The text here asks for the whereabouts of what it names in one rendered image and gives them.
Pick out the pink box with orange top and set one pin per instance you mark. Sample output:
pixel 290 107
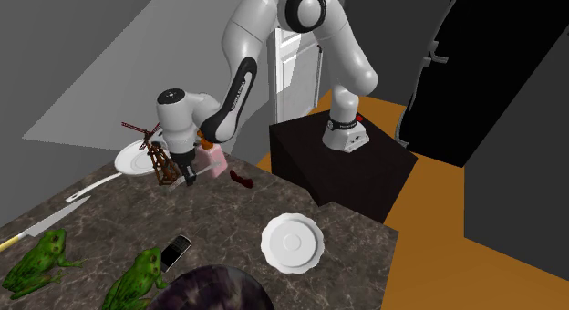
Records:
pixel 212 160

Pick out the dark robot stand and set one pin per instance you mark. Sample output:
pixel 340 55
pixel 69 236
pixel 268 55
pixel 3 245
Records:
pixel 342 175

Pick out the brown windmill model red blades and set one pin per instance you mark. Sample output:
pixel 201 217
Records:
pixel 161 162

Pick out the green frog figure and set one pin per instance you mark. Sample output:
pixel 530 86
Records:
pixel 38 264
pixel 135 280

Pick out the silver table knife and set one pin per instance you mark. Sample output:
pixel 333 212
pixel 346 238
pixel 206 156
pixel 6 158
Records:
pixel 205 169

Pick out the dark purple marbled bowl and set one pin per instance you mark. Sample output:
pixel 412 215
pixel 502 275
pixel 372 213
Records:
pixel 213 291

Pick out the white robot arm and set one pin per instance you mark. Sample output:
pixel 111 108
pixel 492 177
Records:
pixel 246 31

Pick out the white scalloped plate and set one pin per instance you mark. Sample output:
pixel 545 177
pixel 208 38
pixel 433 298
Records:
pixel 292 242

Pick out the black refrigerator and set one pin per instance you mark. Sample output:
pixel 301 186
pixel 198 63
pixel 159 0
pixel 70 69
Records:
pixel 493 64

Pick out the black mobile phone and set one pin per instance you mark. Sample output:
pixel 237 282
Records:
pixel 174 252

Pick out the white panelled door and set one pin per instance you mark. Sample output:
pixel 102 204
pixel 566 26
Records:
pixel 293 73

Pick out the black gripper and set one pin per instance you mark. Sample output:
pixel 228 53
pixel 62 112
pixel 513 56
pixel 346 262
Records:
pixel 182 160

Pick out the dark red sausage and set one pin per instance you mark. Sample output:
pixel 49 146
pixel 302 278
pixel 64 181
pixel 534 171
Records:
pixel 242 180

